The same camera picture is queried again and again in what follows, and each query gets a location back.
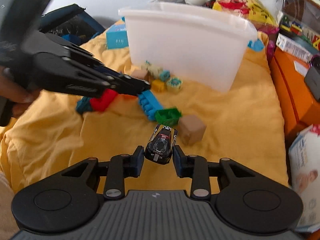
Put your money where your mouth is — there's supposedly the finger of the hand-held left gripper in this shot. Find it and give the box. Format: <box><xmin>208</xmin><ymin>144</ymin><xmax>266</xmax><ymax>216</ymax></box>
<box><xmin>64</xmin><ymin>79</ymin><xmax>150</xmax><ymax>99</ymax></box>
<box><xmin>62</xmin><ymin>40</ymin><xmax>151</xmax><ymax>89</ymax></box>

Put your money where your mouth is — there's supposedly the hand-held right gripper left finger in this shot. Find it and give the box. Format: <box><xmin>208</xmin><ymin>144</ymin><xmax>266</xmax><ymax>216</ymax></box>
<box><xmin>60</xmin><ymin>145</ymin><xmax>145</xmax><ymax>201</ymax></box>

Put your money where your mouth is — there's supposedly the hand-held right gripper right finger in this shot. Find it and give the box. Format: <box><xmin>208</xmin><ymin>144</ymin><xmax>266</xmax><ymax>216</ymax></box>
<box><xmin>173</xmin><ymin>145</ymin><xmax>260</xmax><ymax>201</ymax></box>

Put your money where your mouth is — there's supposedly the black yellow toy car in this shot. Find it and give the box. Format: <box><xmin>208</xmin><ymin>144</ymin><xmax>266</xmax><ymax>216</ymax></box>
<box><xmin>144</xmin><ymin>124</ymin><xmax>178</xmax><ymax>165</ymax></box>

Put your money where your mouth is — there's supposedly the teal toy gun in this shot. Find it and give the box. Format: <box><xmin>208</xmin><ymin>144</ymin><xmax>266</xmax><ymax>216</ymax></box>
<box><xmin>76</xmin><ymin>96</ymin><xmax>97</xmax><ymax>115</ymax></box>

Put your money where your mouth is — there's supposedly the white plastic storage bin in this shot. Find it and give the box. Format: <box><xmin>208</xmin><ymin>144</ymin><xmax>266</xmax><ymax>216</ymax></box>
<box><xmin>118</xmin><ymin>1</ymin><xmax>264</xmax><ymax>93</ymax></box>

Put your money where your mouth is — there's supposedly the person's left hand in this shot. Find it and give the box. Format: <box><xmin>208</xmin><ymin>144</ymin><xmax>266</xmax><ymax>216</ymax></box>
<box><xmin>0</xmin><ymin>66</ymin><xmax>42</xmax><ymax>118</ymax></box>

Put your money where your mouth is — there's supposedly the wooden cube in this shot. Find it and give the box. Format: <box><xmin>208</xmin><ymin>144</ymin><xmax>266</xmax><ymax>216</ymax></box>
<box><xmin>131</xmin><ymin>70</ymin><xmax>149</xmax><ymax>82</ymax></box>
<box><xmin>179</xmin><ymin>115</ymin><xmax>207</xmax><ymax>145</ymax></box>

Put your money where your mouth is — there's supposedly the red building block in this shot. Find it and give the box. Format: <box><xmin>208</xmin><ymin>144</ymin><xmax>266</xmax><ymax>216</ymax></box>
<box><xmin>89</xmin><ymin>89</ymin><xmax>119</xmax><ymax>112</ymax></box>

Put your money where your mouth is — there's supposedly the blue long building block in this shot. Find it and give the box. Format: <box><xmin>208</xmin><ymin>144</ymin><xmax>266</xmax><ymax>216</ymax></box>
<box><xmin>137</xmin><ymin>90</ymin><xmax>163</xmax><ymax>122</ymax></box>

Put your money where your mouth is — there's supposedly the small yellow building block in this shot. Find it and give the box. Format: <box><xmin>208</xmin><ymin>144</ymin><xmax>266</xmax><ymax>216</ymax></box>
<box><xmin>152</xmin><ymin>79</ymin><xmax>166</xmax><ymax>92</ymax></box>

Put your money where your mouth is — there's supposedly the light blue carton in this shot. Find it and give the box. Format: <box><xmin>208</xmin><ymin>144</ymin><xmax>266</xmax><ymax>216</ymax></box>
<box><xmin>106</xmin><ymin>24</ymin><xmax>129</xmax><ymax>50</ymax></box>

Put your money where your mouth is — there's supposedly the green building block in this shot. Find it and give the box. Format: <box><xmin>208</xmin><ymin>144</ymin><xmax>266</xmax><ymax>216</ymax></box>
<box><xmin>154</xmin><ymin>107</ymin><xmax>182</xmax><ymax>127</ymax></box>

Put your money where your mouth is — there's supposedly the dark blue fabric bin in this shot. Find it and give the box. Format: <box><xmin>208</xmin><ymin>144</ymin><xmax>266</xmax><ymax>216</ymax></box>
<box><xmin>37</xmin><ymin>4</ymin><xmax>106</xmax><ymax>46</ymax></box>

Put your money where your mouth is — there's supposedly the yellow blanket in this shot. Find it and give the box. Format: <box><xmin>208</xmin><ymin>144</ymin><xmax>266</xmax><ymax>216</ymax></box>
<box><xmin>0</xmin><ymin>21</ymin><xmax>290</xmax><ymax>195</ymax></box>

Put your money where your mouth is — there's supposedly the baby wipes pack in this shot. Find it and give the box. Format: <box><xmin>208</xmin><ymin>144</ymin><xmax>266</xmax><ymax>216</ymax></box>
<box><xmin>288</xmin><ymin>124</ymin><xmax>320</xmax><ymax>233</ymax></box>

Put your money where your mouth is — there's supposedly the orange box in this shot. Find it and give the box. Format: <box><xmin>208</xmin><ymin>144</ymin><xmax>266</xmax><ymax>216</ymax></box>
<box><xmin>269</xmin><ymin>46</ymin><xmax>320</xmax><ymax>140</ymax></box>

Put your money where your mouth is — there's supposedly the yellow red plastic bag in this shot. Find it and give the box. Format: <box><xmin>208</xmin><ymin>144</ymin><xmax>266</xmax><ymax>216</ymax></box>
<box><xmin>212</xmin><ymin>0</ymin><xmax>278</xmax><ymax>28</ymax></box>

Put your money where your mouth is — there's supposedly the pink plastic bag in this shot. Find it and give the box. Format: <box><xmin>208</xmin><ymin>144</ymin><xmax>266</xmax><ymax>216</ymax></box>
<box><xmin>265</xmin><ymin>26</ymin><xmax>279</xmax><ymax>60</ymax></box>

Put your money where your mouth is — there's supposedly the grey power bank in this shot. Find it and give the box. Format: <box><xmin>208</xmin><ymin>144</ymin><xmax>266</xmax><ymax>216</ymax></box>
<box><xmin>304</xmin><ymin>54</ymin><xmax>320</xmax><ymax>96</ymax></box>

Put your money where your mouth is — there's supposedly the white blue carton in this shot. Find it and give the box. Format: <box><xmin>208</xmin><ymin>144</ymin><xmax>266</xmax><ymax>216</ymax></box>
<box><xmin>276</xmin><ymin>33</ymin><xmax>313</xmax><ymax>63</ymax></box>

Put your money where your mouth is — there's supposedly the colourful toy set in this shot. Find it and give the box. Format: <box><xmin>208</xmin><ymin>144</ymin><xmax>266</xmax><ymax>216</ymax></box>
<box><xmin>279</xmin><ymin>15</ymin><xmax>320</xmax><ymax>50</ymax></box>

